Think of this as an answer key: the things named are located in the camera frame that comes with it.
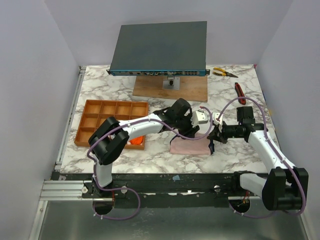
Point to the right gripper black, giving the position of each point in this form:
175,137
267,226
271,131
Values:
220,133

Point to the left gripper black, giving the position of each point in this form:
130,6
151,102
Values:
191,131

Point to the pink navy-trimmed underwear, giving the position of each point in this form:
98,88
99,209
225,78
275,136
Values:
179,146

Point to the brown compartment tray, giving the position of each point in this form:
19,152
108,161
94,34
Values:
97,111

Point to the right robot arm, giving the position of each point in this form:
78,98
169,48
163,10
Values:
285,188

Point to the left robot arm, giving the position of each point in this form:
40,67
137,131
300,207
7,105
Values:
108,141

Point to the wooden base board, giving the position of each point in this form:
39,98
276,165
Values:
190,88

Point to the red black utility knife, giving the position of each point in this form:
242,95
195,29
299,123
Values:
240,93

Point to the orange rolled cloth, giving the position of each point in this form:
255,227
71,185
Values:
137,141

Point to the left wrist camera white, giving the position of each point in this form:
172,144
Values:
199,117

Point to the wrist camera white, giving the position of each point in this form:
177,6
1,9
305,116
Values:
199,117
217,120

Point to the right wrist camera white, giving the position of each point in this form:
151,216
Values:
217,120

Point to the grey metal stand bracket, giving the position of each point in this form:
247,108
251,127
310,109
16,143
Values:
171,83

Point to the yellow handled pliers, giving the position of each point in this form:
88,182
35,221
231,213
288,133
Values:
217,71

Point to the black mounting rail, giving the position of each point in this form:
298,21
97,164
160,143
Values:
159,190

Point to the network switch grey blue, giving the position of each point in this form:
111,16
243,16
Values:
161,49

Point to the aluminium frame rail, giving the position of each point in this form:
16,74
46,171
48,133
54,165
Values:
60,190

